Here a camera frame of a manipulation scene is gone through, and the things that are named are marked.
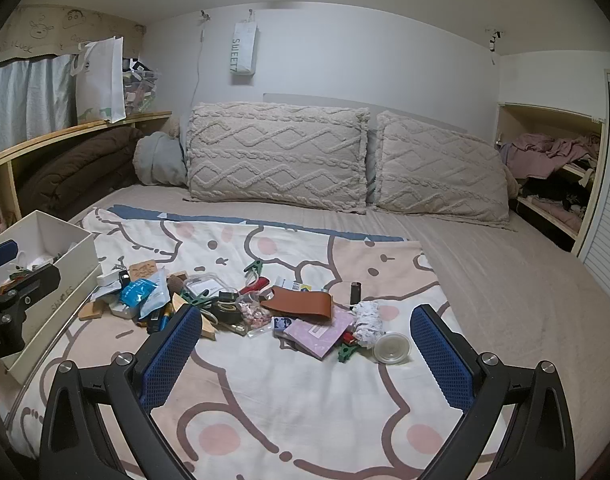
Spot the grey curtain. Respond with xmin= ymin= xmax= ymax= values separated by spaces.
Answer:
xmin=0 ymin=52 xmax=80 ymax=158

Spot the cartoon printed blanket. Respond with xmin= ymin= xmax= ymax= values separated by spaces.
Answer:
xmin=7 ymin=205 xmax=516 ymax=480

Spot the white tote bag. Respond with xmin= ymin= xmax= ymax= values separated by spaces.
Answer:
xmin=70 ymin=36 xmax=128 ymax=125

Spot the pink booklet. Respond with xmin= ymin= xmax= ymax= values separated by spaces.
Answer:
xmin=284 ymin=307 xmax=356 ymax=359

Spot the grey headboard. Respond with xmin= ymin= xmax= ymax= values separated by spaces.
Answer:
xmin=262 ymin=92 xmax=468 ymax=133

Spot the hanging white paper bag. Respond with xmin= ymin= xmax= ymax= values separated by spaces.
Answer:
xmin=230 ymin=12 xmax=260 ymax=78

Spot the clear card holder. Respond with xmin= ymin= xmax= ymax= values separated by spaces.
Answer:
xmin=182 ymin=274 xmax=223 ymax=301

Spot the pink clothes pile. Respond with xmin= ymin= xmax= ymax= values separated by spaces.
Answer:
xmin=500 ymin=132 xmax=601 ymax=178

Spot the white hanging cable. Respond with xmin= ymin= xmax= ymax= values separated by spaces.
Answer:
xmin=192 ymin=10 xmax=212 ymax=106

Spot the wall niche shelf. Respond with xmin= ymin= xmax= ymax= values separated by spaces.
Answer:
xmin=496 ymin=102 xmax=608 ymax=256

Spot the brown folded blanket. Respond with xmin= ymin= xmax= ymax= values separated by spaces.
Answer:
xmin=17 ymin=126 xmax=146 ymax=218

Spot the beige knit pillow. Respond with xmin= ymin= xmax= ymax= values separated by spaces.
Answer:
xmin=372 ymin=110 xmax=518 ymax=231
xmin=182 ymin=101 xmax=371 ymax=216

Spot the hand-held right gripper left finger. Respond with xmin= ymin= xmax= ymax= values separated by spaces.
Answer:
xmin=39 ymin=304 xmax=203 ymax=480

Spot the cartoon print valance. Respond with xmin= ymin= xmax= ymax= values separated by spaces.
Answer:
xmin=0 ymin=4 xmax=146 ymax=67

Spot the white patterned cloth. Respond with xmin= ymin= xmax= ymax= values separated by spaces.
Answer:
xmin=352 ymin=300 xmax=386 ymax=348

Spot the white louvered door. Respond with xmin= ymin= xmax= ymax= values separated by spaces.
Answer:
xmin=578 ymin=69 xmax=610 ymax=303

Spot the brown leather case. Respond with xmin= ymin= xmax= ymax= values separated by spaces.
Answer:
xmin=260 ymin=285 xmax=333 ymax=322

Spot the wooden bedside shelf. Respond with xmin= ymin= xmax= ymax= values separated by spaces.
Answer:
xmin=0 ymin=110 xmax=173 ymax=251

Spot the white bottle cap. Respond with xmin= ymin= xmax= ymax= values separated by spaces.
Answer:
xmin=374 ymin=332 xmax=412 ymax=365

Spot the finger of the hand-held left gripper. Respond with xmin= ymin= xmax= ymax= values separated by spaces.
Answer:
xmin=0 ymin=240 xmax=20 ymax=275
xmin=0 ymin=264 xmax=62 ymax=316

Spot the clear plastic storage bin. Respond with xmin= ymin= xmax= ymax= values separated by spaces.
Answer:
xmin=121 ymin=57 xmax=162 ymax=115

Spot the engraved wooden tag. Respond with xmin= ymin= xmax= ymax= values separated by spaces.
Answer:
xmin=129 ymin=260 xmax=158 ymax=281

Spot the curved wooden board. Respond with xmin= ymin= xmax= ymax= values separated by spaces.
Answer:
xmin=197 ymin=312 xmax=220 ymax=342

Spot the blue white sachet packet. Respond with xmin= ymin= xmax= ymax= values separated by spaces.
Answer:
xmin=119 ymin=280 xmax=158 ymax=307

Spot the black tape roll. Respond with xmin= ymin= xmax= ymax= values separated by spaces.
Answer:
xmin=215 ymin=300 xmax=241 ymax=326

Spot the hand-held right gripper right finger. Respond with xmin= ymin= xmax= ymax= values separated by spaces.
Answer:
xmin=410 ymin=304 xmax=576 ymax=480

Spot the bag of pink pills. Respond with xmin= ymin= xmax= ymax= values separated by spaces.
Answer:
xmin=237 ymin=300 xmax=273 ymax=336

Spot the dark clothes pile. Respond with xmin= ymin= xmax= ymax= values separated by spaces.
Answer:
xmin=518 ymin=160 xmax=593 ymax=211

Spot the grey pillow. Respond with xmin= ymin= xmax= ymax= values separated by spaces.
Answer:
xmin=132 ymin=131 xmax=188 ymax=188

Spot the white storage box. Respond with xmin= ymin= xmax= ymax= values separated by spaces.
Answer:
xmin=0 ymin=210 xmax=100 ymax=386

